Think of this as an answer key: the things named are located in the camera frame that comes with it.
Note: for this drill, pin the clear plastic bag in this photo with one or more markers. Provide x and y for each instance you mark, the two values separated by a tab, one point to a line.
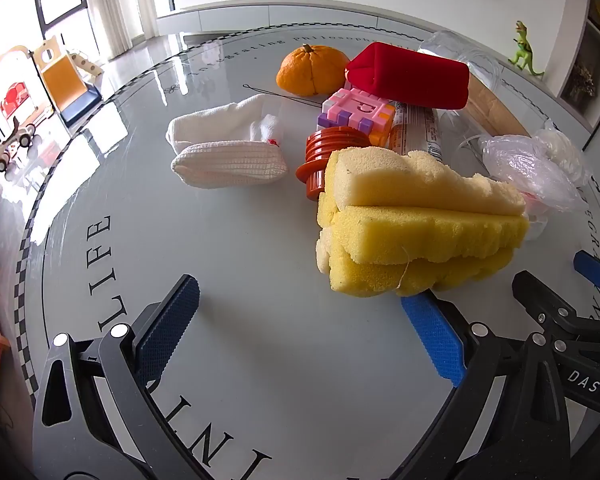
530	170

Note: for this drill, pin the children's play slide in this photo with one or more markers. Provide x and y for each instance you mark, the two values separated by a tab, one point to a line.
67	82

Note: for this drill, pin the pink toy block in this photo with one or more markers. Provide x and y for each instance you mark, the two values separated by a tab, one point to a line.
362	105

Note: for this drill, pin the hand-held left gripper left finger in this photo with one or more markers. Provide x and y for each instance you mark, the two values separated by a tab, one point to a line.
167	330

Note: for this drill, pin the red and white toy house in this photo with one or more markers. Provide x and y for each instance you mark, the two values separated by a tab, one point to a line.
15	95

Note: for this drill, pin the clear plastic cup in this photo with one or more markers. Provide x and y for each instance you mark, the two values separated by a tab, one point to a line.
460	50

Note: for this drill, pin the yellow sponge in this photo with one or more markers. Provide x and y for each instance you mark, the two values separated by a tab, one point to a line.
420	220

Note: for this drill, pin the red velvet box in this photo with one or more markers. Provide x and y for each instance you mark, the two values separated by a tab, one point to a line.
410	75

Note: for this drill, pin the white curtain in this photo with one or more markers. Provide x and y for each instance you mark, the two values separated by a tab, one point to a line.
115	5

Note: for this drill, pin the green toy dinosaur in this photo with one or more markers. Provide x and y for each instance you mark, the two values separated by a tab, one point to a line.
524	52

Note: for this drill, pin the orange ribbed plastic part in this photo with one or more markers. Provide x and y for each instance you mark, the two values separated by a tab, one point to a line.
325	147

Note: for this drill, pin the dried flower bunch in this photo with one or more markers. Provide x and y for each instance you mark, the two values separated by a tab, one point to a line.
584	80

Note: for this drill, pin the white wall shelf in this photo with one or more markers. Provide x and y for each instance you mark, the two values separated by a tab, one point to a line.
597	50

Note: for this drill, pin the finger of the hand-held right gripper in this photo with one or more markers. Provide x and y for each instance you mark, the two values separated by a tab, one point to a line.
540	292
596	270

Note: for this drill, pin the orange tangerine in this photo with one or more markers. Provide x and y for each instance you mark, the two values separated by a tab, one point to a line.
310	70

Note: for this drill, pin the clear packet of sticks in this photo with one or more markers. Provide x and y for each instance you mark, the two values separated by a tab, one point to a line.
417	127

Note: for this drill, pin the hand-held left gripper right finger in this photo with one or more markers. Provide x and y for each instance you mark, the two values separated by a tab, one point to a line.
432	335

